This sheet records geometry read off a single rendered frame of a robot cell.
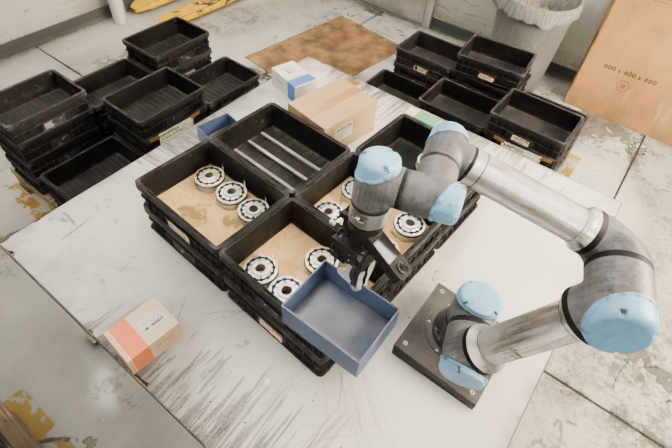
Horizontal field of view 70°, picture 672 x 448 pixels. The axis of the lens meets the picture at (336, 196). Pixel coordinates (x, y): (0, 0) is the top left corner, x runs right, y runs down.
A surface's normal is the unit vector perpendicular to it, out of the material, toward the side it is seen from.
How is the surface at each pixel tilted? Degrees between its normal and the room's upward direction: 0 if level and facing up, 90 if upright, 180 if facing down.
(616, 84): 75
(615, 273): 31
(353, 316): 1
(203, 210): 0
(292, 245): 0
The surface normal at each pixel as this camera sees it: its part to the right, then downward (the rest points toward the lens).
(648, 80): -0.57, 0.37
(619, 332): -0.28, 0.63
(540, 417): 0.06, -0.69
